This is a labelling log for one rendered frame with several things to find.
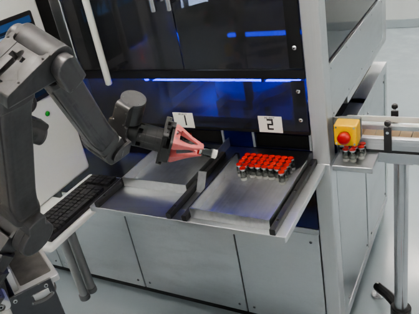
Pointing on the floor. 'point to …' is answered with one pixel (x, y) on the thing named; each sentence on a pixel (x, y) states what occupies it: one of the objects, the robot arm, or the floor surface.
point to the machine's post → (323, 147)
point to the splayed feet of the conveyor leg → (380, 292)
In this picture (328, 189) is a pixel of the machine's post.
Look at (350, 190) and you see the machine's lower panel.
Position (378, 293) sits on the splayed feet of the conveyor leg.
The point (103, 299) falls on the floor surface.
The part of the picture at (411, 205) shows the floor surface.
